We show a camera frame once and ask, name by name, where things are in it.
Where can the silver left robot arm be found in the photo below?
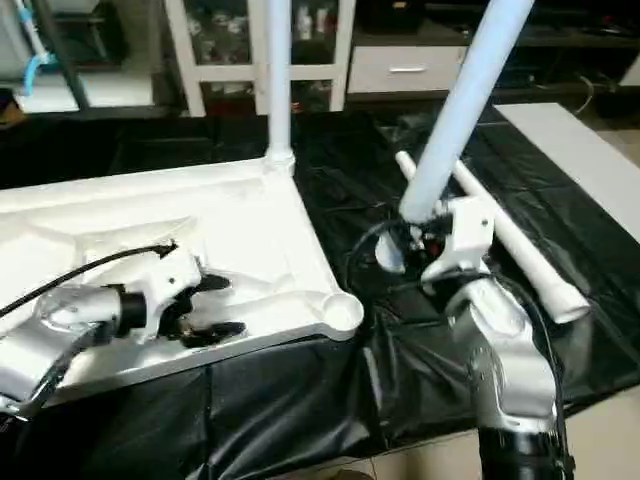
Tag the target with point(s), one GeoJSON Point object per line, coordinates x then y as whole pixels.
{"type": "Point", "coordinates": [50, 340]}

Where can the white plastic table leg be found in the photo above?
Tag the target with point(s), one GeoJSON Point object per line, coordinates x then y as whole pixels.
{"type": "Point", "coordinates": [530, 255]}
{"type": "Point", "coordinates": [465, 90]}
{"type": "Point", "coordinates": [279, 80]}

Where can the white plastic table top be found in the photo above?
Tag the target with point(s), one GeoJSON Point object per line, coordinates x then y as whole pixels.
{"type": "Point", "coordinates": [250, 240]}

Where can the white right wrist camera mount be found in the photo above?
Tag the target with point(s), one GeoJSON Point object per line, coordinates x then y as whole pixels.
{"type": "Point", "coordinates": [465, 235]}

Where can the white flat panel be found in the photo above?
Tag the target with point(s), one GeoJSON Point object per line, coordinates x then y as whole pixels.
{"type": "Point", "coordinates": [575, 160]}

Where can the white drawer unit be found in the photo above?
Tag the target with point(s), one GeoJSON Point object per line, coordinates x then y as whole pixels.
{"type": "Point", "coordinates": [405, 70]}

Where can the white glass door cabinet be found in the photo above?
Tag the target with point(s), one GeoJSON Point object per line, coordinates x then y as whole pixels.
{"type": "Point", "coordinates": [220, 50]}

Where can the grey metal pole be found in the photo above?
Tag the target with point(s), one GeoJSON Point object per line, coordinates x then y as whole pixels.
{"type": "Point", "coordinates": [65, 55]}

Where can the black work mat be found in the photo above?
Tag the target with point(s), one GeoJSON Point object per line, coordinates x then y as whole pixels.
{"type": "Point", "coordinates": [300, 400]}

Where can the light blue plastic item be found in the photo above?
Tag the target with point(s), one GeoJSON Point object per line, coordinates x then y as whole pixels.
{"type": "Point", "coordinates": [35, 55]}

